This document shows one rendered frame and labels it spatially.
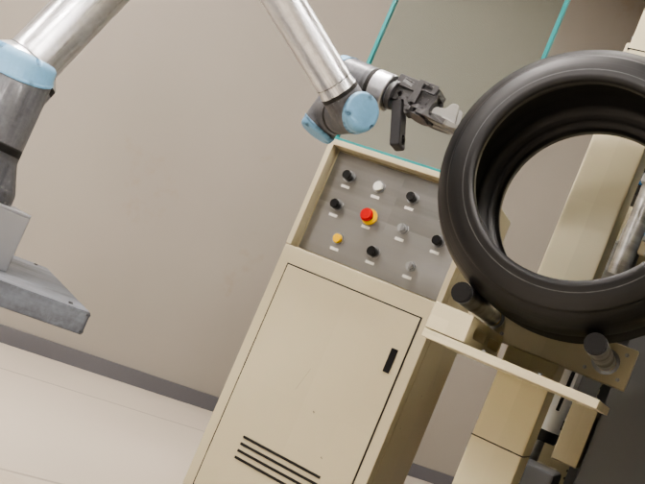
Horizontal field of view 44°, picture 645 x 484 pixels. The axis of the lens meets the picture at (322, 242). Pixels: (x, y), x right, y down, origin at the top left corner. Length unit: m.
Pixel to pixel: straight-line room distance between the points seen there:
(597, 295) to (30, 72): 1.12
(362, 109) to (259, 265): 2.69
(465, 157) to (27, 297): 0.90
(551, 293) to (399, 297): 0.86
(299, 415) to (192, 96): 2.20
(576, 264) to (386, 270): 0.67
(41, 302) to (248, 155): 3.04
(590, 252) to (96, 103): 2.72
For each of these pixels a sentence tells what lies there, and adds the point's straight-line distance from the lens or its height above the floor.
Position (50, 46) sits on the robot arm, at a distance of 1.75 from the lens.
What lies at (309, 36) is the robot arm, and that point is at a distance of 1.78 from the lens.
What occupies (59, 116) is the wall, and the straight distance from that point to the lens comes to 4.08.
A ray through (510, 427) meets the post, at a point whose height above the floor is 0.67.
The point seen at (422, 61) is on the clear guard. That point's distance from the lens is 2.65.
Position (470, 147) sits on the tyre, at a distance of 1.72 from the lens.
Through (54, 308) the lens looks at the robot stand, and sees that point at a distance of 1.39.
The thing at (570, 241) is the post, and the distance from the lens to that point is 2.06.
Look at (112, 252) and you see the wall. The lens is 4.16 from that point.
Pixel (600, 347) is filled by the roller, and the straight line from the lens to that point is 1.64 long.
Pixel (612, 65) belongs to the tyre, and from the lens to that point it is 1.75.
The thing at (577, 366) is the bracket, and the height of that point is 0.86.
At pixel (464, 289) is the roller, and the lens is 1.69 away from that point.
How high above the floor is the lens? 0.76
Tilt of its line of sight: 4 degrees up
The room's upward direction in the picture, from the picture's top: 23 degrees clockwise
